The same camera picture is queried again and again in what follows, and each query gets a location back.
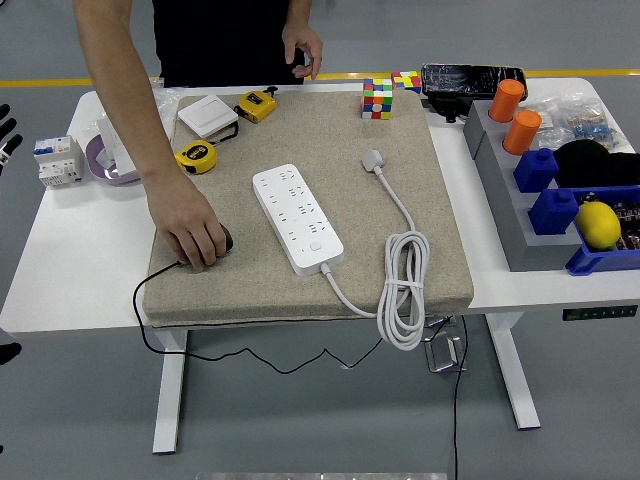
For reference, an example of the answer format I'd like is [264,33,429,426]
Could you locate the small yellow black tool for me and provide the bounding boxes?
[233,85,279,125]

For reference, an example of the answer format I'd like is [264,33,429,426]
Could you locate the grey-brown mat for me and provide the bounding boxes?
[141,90,475,329]

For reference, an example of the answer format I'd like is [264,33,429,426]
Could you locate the black wrapped box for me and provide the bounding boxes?
[420,62,529,124]

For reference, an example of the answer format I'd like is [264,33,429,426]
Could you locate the white square wall switch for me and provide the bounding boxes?
[177,93,240,140]

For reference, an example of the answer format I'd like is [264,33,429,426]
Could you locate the orange cylinder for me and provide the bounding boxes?
[502,109,543,156]
[488,78,526,124]

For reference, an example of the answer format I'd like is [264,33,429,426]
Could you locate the black table control panel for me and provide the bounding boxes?
[562,305,639,322]

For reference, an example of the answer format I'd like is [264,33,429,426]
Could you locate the small Rubik's cube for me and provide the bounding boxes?
[390,70,423,95]

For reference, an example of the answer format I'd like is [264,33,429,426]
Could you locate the blue block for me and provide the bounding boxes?
[513,147,560,194]
[528,188,581,237]

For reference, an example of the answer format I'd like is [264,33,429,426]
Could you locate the blue plastic bin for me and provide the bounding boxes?
[565,184,640,277]

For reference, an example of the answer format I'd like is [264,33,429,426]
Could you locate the black cloth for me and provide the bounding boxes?
[552,138,640,190]

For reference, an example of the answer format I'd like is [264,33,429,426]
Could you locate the white power strip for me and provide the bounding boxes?
[251,163,345,277]

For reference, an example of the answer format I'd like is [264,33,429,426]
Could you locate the person's right hand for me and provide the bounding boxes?
[142,169,230,274]

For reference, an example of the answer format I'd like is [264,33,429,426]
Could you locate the clear acrylic bracket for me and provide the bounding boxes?
[423,329,469,375]

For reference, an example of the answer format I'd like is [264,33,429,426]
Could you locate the grey stepped block holder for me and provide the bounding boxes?
[462,99,594,274]

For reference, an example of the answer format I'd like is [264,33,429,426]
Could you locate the white power strip cord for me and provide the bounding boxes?
[319,148,432,352]

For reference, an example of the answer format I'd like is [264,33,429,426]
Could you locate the white wall socket panel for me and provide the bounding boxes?
[112,147,140,177]

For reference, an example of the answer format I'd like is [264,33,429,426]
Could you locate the white table leg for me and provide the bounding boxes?
[152,329,189,455]
[487,313,542,431]

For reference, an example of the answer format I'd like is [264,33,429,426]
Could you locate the person's left hand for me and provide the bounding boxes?
[281,21,324,82]

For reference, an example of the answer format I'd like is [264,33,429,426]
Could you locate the white circuit breaker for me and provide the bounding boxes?
[33,135,84,190]

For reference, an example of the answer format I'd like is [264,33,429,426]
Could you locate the yellow tape measure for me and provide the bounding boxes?
[174,122,240,176]

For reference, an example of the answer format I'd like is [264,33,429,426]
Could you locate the dark circuit boards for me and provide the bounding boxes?
[579,190,640,252]

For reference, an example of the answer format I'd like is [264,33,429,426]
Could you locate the purple bowl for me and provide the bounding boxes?
[84,133,145,187]

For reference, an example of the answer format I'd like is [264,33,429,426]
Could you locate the clear bag of metal parts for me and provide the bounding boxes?
[148,87,180,132]

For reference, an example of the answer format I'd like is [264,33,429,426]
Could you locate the white switch panel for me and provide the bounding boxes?
[96,115,125,154]

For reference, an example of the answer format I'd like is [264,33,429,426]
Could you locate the large Rubik's cube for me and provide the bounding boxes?
[361,77,395,121]

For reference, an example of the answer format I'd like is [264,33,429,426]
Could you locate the yellow lemon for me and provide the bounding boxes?
[574,200,623,251]

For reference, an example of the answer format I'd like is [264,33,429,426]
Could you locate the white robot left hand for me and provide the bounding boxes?
[0,103,24,176]

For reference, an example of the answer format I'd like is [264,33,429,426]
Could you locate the clear bag of components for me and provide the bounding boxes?
[524,94,624,154]

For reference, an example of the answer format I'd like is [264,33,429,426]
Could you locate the thin black adapter cord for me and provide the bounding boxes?
[132,260,385,375]

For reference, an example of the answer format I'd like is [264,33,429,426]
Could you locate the black table power cable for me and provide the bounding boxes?
[451,315,470,480]

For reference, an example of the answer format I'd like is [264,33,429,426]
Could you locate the person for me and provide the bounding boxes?
[151,0,307,89]

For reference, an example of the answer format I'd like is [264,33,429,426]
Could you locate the black plug adapter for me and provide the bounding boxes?
[198,223,235,267]

